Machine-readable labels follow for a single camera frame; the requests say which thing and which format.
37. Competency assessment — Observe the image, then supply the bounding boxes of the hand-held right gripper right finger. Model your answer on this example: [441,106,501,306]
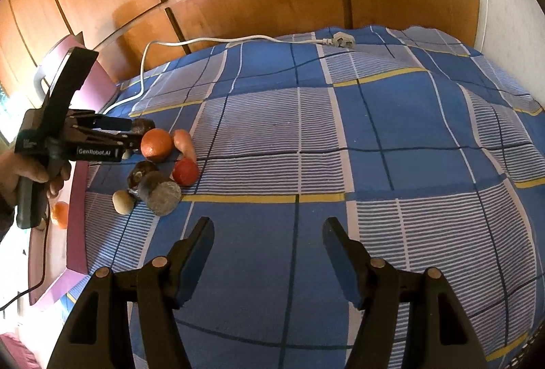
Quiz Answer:
[322,217,490,369]

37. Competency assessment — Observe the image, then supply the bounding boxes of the large dark round vegetable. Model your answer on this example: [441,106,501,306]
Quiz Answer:
[127,161,160,191]

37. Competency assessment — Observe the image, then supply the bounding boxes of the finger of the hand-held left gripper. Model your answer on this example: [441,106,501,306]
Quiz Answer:
[70,110,134,131]
[66,126,143,150]

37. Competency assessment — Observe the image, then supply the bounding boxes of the thin black cable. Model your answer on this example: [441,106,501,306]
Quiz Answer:
[0,224,47,310]

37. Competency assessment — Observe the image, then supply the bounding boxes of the pink cloth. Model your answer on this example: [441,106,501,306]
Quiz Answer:
[0,330,41,369]

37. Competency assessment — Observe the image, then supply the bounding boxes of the orange with stem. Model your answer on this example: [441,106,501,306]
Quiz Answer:
[50,201,70,229]

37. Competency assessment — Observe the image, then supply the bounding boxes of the white power cable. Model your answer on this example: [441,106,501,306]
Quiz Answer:
[101,30,356,114]

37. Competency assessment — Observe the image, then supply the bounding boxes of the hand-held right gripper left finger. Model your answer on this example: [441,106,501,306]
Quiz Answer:
[47,217,216,369]

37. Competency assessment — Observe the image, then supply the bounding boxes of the small oval potato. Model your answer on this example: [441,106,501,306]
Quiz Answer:
[172,129,198,162]

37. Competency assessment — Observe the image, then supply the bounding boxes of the small round potato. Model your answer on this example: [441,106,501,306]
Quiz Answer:
[112,190,136,215]

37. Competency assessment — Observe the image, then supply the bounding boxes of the blue plaid cloth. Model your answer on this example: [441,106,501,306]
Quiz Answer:
[64,25,545,369]

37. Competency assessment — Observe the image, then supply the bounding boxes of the pink-sided tray box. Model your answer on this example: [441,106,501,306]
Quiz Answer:
[26,156,92,312]

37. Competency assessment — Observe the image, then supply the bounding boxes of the small red tomato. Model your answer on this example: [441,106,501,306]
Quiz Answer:
[172,158,200,186]

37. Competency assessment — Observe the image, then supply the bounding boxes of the person's left hand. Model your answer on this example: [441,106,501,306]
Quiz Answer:
[0,150,72,203]

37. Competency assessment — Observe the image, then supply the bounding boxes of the small orange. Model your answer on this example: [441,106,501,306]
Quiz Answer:
[140,129,173,162]

